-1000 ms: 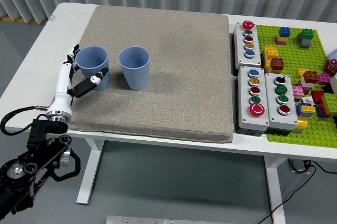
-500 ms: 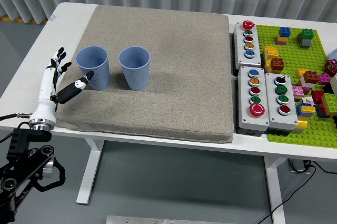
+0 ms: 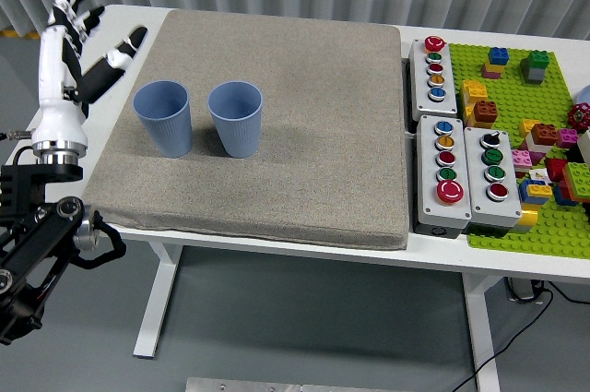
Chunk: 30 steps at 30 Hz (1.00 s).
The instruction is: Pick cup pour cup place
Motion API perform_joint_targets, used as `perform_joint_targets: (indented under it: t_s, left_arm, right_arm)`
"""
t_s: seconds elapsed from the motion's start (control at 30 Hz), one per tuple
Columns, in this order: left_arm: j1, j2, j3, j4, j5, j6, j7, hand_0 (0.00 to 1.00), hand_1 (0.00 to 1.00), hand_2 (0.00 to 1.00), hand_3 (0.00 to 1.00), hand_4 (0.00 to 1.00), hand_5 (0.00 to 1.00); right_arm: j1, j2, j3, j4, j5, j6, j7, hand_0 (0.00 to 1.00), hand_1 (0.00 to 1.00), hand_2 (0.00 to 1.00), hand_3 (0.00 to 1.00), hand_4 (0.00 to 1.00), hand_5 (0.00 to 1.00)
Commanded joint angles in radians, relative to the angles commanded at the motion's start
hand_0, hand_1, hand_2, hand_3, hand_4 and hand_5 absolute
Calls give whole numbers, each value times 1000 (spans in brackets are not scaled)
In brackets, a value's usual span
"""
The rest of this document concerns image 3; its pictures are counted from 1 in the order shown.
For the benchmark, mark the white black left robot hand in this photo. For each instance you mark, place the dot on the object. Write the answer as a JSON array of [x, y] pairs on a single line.
[[57, 120]]

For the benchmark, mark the blue ribbed cup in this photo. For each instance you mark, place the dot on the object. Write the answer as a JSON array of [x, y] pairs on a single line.
[[237, 134], [168, 134]]

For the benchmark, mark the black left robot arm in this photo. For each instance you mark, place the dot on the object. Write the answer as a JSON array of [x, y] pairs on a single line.
[[41, 235]]

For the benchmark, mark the yellow floor tape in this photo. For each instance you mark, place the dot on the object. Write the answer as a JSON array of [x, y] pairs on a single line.
[[18, 33]]

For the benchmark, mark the white table leg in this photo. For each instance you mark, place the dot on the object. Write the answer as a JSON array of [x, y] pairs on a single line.
[[481, 341], [154, 309]]

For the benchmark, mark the grey-brown padded mat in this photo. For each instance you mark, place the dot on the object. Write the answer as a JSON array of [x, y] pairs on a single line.
[[299, 134]]

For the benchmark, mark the silver metal plate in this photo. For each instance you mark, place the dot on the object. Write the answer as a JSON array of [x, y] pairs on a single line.
[[276, 385]]

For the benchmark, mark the grey five-button control box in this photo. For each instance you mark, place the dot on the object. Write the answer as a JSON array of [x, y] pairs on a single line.
[[426, 189], [420, 87]]

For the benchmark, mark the brown brick on yellow brick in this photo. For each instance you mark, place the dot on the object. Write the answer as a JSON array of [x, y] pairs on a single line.
[[485, 110]]

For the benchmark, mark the blue yellow pink brick stack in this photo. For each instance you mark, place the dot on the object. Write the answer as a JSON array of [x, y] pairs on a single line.
[[498, 56]]

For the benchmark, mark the green studded baseplate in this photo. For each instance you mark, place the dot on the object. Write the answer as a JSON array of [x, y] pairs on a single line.
[[507, 97]]

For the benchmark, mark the single yellow brick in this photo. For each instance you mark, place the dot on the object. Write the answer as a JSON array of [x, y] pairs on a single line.
[[526, 128]]

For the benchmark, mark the yellow cylinder brick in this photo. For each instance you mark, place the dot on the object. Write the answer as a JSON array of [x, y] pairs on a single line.
[[529, 217]]

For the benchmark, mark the blue and yellow brick stack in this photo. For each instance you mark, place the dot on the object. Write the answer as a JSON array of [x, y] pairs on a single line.
[[534, 190]]

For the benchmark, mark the green grey brick stack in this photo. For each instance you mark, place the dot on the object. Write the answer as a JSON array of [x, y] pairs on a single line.
[[537, 60]]

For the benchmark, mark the brown white pink brick stack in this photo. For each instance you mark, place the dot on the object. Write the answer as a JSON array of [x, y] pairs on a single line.
[[544, 134]]

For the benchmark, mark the grey floor power strip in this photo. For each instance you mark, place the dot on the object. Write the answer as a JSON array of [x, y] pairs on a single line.
[[521, 290]]

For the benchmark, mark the red brick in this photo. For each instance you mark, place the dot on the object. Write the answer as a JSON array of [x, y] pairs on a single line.
[[555, 169]]

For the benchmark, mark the magenta brick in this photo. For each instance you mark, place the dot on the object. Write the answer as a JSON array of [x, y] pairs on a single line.
[[567, 138]]

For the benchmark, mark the red valve handwheel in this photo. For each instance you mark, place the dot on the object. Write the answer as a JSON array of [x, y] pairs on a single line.
[[578, 116]]

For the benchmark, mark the large green orange brick pile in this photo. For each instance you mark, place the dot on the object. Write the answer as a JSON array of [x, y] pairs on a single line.
[[578, 177]]

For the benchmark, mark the white box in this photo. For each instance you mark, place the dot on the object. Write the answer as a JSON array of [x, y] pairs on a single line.
[[584, 147]]

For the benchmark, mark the light blue dish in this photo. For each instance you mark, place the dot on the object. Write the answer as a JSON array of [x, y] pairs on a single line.
[[585, 96]]

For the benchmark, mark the grey box with selector switch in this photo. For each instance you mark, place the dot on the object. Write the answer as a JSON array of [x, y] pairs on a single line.
[[477, 189]]

